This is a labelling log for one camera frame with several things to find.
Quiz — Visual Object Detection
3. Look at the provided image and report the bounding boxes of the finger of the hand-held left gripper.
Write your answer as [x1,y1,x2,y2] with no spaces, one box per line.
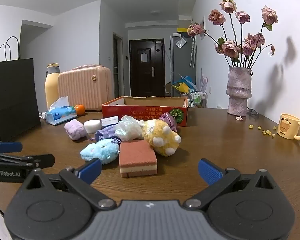
[0,141,23,154]
[0,151,56,169]

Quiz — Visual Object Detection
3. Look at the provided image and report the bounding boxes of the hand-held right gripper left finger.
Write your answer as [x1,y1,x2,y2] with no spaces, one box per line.
[20,158,117,211]

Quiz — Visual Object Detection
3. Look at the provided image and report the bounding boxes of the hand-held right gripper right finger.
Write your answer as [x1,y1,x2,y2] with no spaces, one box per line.
[182,158,282,211]

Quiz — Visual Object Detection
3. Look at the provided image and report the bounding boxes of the blue plush toy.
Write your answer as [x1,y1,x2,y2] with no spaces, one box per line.
[80,138,120,165]

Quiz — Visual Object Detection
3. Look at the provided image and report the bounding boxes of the purple drawstring pouch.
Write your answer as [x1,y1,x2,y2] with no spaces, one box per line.
[89,125,122,144]

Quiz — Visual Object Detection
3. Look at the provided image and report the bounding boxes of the lavender plush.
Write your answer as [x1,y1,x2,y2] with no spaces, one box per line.
[64,119,87,140]

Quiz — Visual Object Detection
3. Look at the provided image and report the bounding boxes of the white round foam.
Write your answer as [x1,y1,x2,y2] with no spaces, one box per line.
[84,119,101,134]

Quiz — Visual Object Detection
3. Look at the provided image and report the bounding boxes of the white plastic bag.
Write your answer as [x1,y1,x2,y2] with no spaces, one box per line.
[114,115,145,141]

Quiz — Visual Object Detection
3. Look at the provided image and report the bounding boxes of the cardboard box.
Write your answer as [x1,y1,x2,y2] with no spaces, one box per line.
[101,96,189,127]

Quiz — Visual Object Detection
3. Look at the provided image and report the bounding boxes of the red layered sponge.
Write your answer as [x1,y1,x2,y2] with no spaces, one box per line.
[119,139,158,178]

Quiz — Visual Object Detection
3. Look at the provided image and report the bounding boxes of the blue tissue pack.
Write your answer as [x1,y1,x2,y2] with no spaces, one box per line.
[45,96,78,126]

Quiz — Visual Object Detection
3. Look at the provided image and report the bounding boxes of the small white box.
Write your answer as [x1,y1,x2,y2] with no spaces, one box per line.
[101,116,120,128]

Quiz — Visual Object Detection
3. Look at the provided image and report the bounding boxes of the black paper bag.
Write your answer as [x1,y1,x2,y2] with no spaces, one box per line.
[0,36,42,142]

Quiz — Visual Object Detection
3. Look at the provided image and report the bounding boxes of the scattered yellow popcorn pieces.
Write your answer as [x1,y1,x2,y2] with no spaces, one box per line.
[249,124,278,138]

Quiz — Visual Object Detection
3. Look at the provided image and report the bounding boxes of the orange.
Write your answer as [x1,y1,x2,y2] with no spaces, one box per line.
[74,104,86,116]

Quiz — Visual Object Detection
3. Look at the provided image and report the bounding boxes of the purple fabric flower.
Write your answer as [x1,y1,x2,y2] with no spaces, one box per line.
[159,112,178,132]

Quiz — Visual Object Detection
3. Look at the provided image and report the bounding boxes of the yellow plush toy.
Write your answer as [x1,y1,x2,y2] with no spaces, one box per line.
[140,119,182,157]

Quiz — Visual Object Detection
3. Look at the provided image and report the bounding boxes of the yellow thermos bottle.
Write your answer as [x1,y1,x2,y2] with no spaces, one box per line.
[44,63,61,110]

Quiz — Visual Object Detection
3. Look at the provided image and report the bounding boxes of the metal trolley rack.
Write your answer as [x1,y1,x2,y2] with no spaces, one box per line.
[189,89,207,108]

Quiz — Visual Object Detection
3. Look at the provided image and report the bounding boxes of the pink ribbed suitcase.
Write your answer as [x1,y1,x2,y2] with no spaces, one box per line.
[57,65,112,112]

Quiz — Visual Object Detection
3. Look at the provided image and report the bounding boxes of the purple textured vase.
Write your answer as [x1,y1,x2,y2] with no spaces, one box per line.
[226,66,253,117]

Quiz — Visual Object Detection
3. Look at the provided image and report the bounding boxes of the yellow bear mug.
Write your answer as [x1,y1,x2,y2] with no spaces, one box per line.
[277,113,300,140]

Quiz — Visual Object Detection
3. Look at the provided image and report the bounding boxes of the purple wing decoration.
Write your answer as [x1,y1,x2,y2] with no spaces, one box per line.
[200,67,209,92]

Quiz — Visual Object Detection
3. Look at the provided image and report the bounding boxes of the blue yellow toy pile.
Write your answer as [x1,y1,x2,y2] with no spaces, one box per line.
[171,75,197,93]

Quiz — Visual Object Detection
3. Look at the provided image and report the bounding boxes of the pink fabric bundle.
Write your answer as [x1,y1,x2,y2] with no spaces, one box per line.
[70,64,98,70]

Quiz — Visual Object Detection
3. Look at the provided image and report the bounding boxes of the dark entrance door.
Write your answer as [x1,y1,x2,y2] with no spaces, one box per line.
[129,39,165,97]

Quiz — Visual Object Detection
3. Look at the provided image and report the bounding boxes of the grey interior door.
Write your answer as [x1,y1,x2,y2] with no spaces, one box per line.
[112,31,123,98]

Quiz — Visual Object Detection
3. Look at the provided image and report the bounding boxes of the grey refrigerator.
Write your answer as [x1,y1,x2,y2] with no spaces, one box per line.
[170,35,197,98]

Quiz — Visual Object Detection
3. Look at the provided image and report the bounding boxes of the clear folded umbrella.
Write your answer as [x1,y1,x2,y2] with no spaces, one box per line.
[189,40,197,68]

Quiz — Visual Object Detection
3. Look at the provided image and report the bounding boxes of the bunch of dried roses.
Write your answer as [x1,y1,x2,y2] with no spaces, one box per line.
[187,0,279,69]

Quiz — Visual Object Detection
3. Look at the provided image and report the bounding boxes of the yellow black box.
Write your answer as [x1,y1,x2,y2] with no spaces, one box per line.
[177,19,192,33]

